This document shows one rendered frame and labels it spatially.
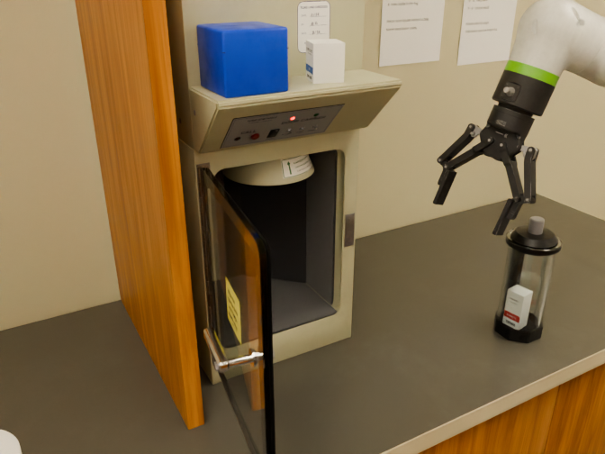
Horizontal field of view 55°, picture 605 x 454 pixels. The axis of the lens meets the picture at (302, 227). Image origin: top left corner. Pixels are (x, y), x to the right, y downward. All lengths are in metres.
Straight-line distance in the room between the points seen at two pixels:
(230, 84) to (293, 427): 0.60
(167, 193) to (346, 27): 0.42
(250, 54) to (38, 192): 0.69
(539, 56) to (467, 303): 0.63
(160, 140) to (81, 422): 0.56
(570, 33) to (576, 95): 1.18
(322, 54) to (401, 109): 0.81
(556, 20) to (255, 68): 0.51
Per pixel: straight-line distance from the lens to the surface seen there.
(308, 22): 1.00
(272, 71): 0.85
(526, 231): 1.27
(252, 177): 1.05
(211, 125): 0.86
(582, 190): 2.48
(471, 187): 2.00
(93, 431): 1.13
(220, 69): 0.83
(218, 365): 0.79
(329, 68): 0.93
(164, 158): 0.84
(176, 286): 0.92
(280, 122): 0.91
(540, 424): 1.43
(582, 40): 1.11
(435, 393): 1.17
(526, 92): 1.08
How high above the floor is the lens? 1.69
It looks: 25 degrees down
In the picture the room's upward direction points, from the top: straight up
